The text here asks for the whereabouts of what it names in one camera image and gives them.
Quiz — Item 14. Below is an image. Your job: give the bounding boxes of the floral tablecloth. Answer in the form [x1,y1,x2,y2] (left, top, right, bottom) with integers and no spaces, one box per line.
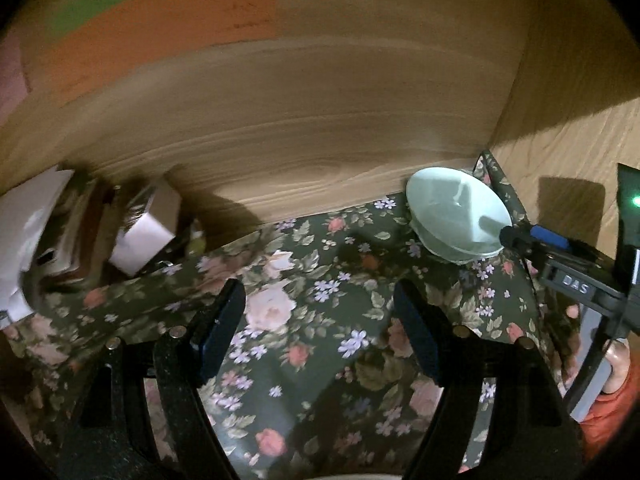
[0,150,591,480]

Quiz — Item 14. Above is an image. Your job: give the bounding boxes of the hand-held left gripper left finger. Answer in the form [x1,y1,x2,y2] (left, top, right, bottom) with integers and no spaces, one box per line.
[55,277,247,480]

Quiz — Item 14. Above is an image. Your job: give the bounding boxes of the dark brown object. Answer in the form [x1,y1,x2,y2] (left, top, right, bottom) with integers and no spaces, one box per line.
[50,175,121,286]

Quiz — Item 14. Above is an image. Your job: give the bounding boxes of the light green bowl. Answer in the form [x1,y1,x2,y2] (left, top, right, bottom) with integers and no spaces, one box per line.
[405,166,514,264]

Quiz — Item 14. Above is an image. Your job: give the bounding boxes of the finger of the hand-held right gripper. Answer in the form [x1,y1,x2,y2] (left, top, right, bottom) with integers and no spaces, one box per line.
[500,224,601,263]
[517,246,553,281]

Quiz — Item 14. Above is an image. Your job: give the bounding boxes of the person's right forearm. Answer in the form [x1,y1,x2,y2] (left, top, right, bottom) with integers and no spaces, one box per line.
[580,370,640,461]

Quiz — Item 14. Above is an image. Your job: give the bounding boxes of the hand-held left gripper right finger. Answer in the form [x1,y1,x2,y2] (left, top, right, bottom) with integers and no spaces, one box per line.
[392,279,586,480]

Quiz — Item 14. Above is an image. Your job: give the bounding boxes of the orange wall paper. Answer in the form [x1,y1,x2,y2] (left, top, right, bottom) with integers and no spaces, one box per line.
[22,0,278,106]

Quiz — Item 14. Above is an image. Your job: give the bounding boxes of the stack of newspapers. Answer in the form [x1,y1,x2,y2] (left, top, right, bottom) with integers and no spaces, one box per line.
[0,167,76,328]

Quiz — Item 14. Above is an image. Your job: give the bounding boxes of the person's right hand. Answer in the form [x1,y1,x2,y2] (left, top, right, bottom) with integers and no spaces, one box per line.
[600,339,633,396]

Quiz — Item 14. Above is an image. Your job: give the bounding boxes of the white box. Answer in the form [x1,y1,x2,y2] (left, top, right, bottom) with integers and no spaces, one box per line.
[107,177,183,278]

